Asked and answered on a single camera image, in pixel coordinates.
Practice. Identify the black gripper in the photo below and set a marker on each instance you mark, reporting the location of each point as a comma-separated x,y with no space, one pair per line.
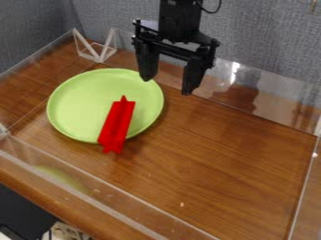
174,36

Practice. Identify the red cross-shaped bar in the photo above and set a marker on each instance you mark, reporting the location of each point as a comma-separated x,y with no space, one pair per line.
114,131

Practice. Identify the green round plate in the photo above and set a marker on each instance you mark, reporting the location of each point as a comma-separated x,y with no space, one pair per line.
81,102

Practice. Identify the white power strip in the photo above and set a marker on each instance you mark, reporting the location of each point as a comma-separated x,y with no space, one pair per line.
63,231

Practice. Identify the clear acrylic corner bracket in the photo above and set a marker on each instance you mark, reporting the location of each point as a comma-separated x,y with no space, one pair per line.
93,50

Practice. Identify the clear acrylic enclosure wall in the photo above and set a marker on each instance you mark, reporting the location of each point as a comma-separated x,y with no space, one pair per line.
225,170

